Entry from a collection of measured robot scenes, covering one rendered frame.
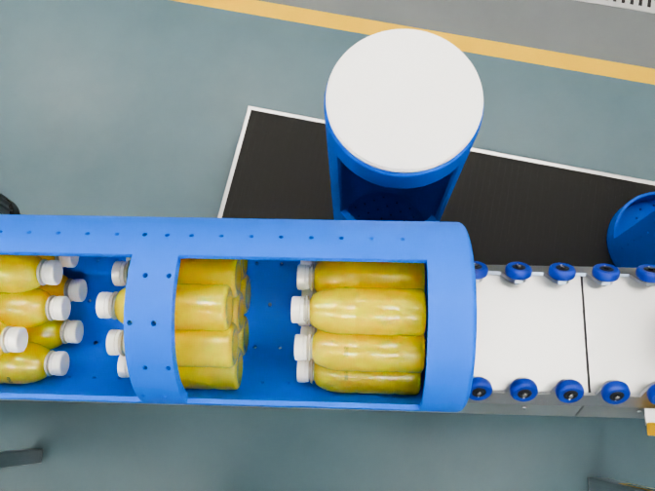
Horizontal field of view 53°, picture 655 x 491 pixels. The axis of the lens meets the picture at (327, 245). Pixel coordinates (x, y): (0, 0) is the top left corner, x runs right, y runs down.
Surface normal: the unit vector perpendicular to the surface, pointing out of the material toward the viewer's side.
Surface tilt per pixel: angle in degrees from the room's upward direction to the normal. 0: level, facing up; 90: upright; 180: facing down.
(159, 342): 26
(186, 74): 0
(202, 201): 0
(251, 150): 0
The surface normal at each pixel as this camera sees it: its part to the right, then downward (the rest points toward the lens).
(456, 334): -0.04, 0.06
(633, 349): -0.04, -0.25
